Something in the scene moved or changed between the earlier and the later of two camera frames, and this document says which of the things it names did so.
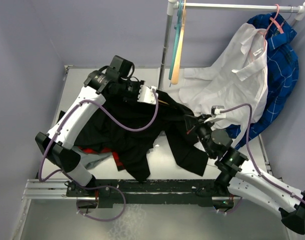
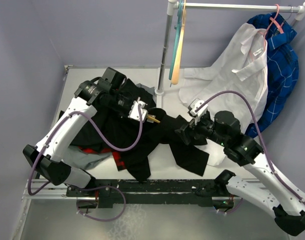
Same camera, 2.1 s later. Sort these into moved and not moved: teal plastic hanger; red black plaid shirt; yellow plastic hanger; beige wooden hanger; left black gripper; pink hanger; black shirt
Moved: left black gripper; black shirt; yellow plastic hanger
Not moved: beige wooden hanger; pink hanger; teal plastic hanger; red black plaid shirt
